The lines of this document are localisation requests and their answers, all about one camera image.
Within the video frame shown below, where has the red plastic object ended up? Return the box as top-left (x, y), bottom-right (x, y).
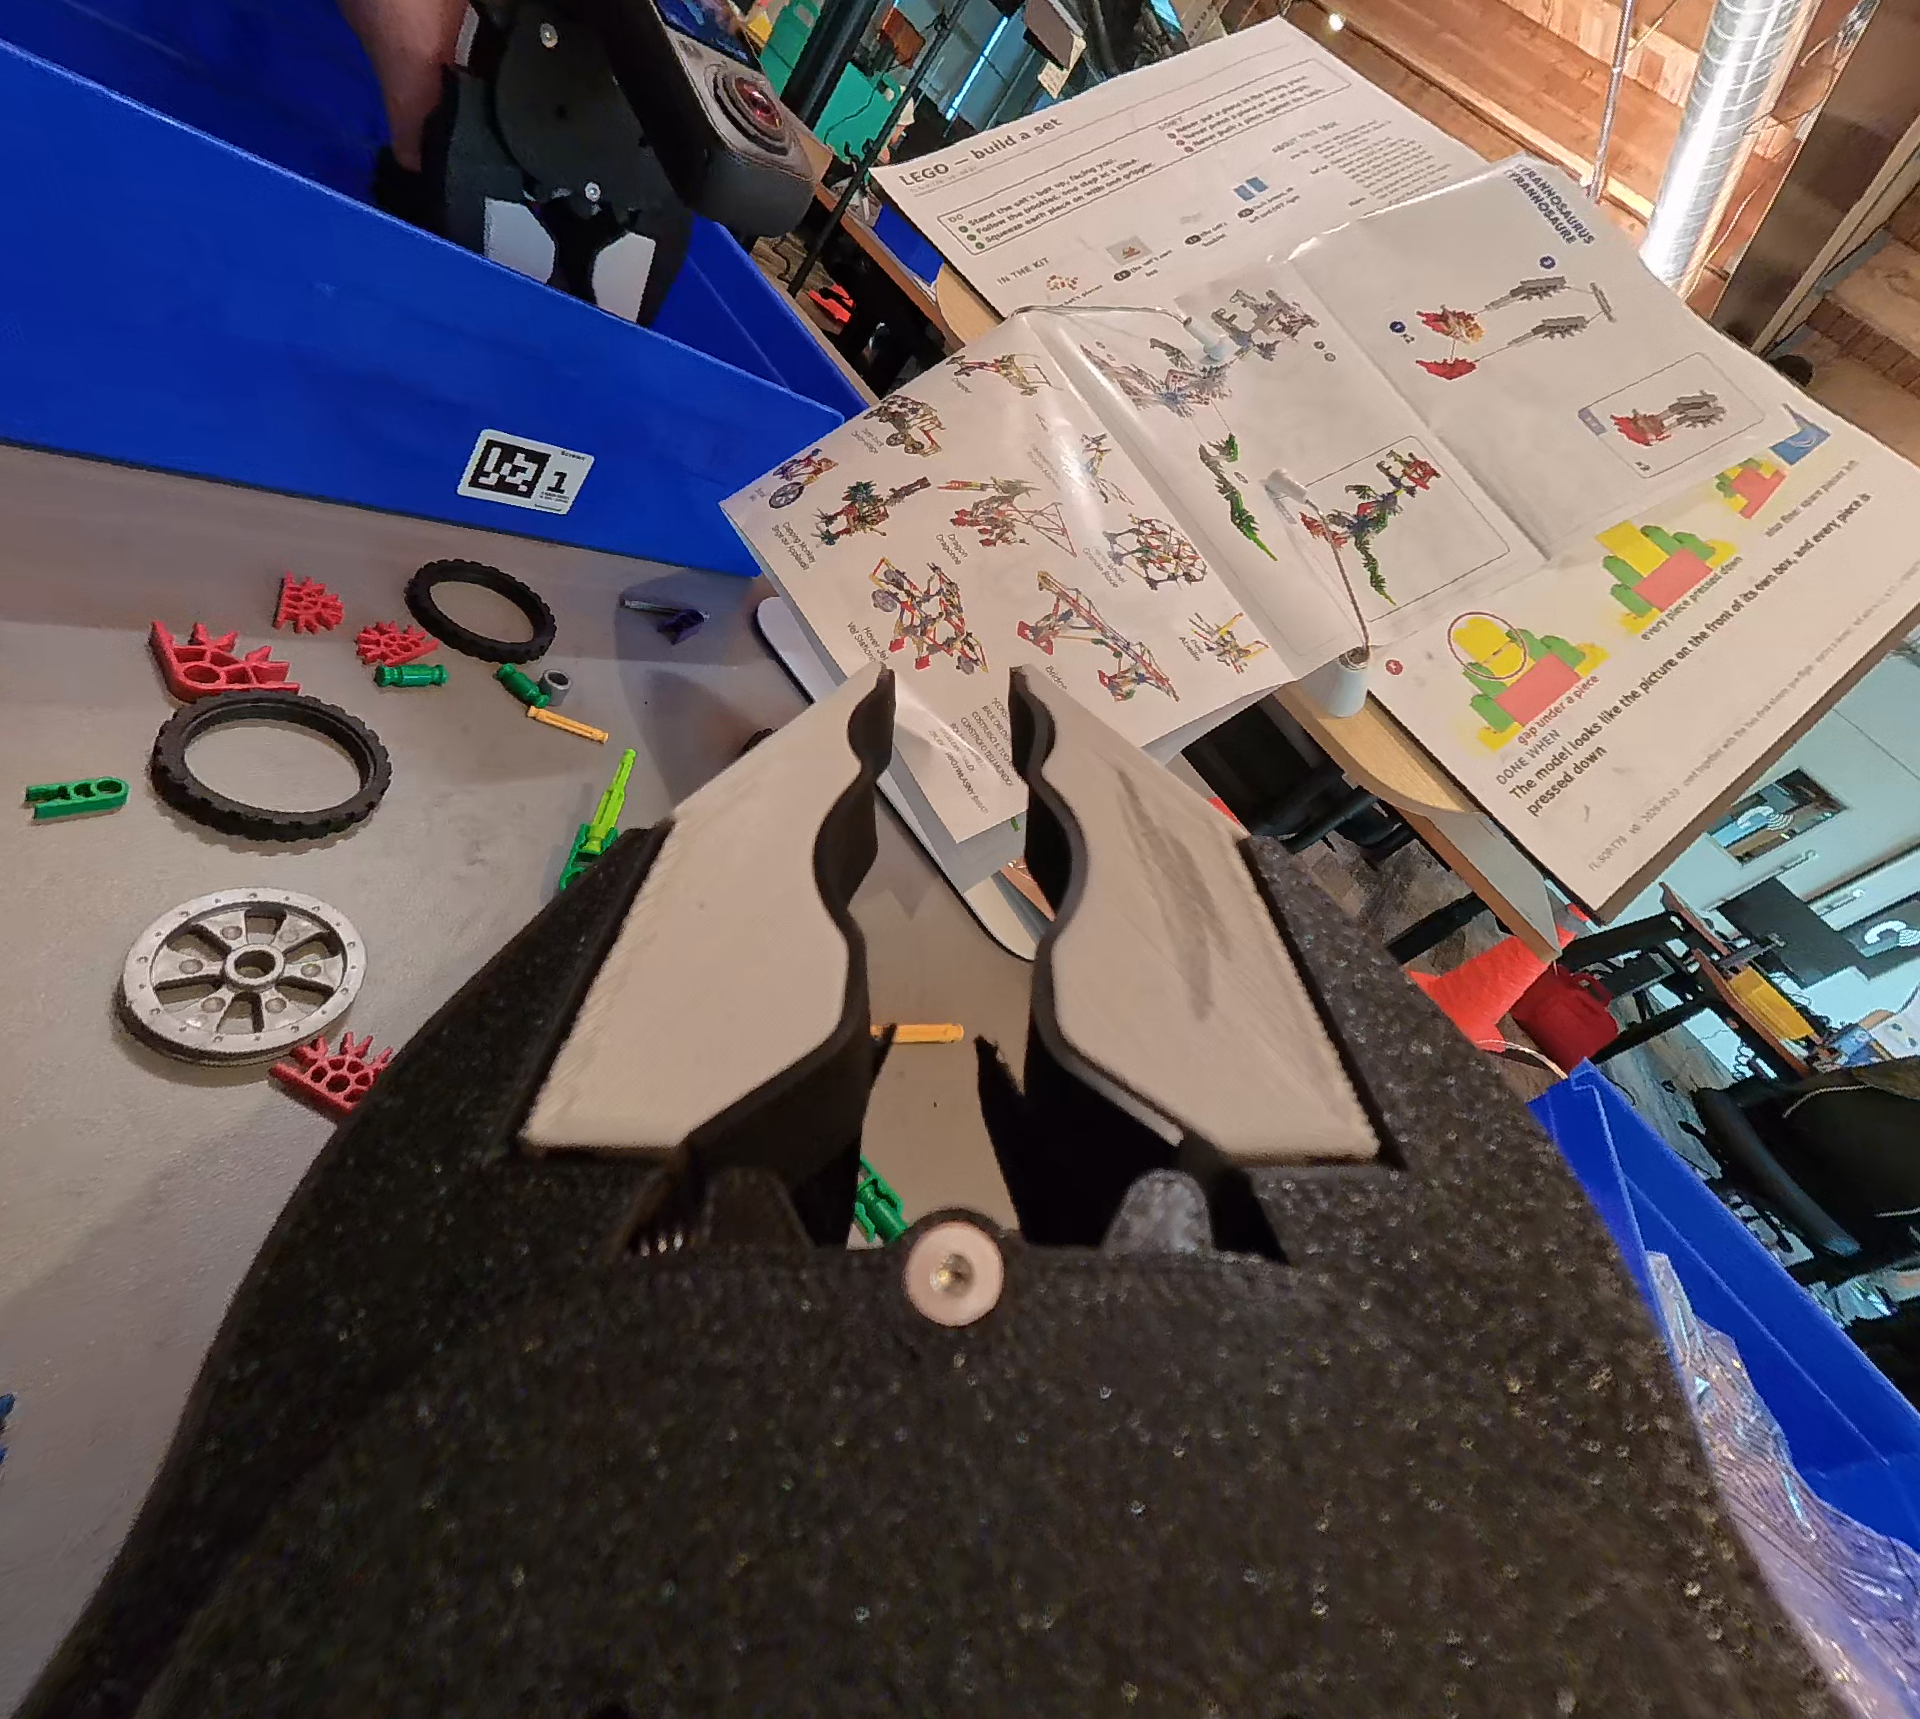
top-left (1409, 933), bottom-right (1619, 1075)

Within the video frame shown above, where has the large blue plastic bin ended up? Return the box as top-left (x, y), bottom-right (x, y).
top-left (0, 0), bottom-right (849, 577)

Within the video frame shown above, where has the black office chair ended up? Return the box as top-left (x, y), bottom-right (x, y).
top-left (1694, 1065), bottom-right (1920, 1285)

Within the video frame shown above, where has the white instruction poster board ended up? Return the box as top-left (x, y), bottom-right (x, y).
top-left (870, 16), bottom-right (1920, 923)

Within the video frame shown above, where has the pile of clear plastic bags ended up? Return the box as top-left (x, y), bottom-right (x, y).
top-left (1641, 1245), bottom-right (1920, 1719)

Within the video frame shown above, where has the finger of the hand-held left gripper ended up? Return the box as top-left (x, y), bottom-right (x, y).
top-left (587, 234), bottom-right (666, 324)
top-left (475, 192), bottom-right (564, 288)

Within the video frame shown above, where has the black white tag sticker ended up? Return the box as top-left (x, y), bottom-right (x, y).
top-left (456, 430), bottom-right (597, 517)

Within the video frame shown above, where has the small black tyre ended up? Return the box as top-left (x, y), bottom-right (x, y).
top-left (403, 559), bottom-right (560, 663)

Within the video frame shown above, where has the silver wheel hub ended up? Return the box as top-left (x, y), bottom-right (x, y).
top-left (116, 885), bottom-right (370, 1067)

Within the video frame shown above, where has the silver ventilation duct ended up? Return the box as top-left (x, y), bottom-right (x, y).
top-left (1637, 0), bottom-right (1908, 296)

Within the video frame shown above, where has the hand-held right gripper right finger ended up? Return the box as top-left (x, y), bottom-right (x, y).
top-left (974, 663), bottom-right (1386, 1229)

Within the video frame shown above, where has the black monitor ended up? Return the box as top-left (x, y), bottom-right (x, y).
top-left (1716, 879), bottom-right (1903, 985)

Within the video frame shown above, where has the green connector chain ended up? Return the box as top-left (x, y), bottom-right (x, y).
top-left (557, 831), bottom-right (912, 1249)

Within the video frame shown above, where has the white book stand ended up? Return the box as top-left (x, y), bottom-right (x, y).
top-left (754, 302), bottom-right (1369, 959)

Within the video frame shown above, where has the black light panel tripod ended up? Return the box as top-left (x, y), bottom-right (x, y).
top-left (960, 0), bottom-right (1085, 138)

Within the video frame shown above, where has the large black tyre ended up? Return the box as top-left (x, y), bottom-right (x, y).
top-left (150, 691), bottom-right (395, 843)

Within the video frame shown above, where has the large red connector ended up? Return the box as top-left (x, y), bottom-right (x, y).
top-left (145, 621), bottom-right (301, 703)

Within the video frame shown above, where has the small blue plastic bin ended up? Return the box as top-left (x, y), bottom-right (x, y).
top-left (1530, 1059), bottom-right (1920, 1719)

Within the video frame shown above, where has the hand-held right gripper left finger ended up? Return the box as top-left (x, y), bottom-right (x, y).
top-left (516, 663), bottom-right (899, 1243)

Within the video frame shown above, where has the teal cabinet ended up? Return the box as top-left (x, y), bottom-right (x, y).
top-left (750, 0), bottom-right (918, 154)

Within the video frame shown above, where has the light wooden desk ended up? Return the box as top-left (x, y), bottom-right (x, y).
top-left (1274, 683), bottom-right (1578, 955)

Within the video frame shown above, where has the red fan connector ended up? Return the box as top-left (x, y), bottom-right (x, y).
top-left (270, 1031), bottom-right (395, 1115)

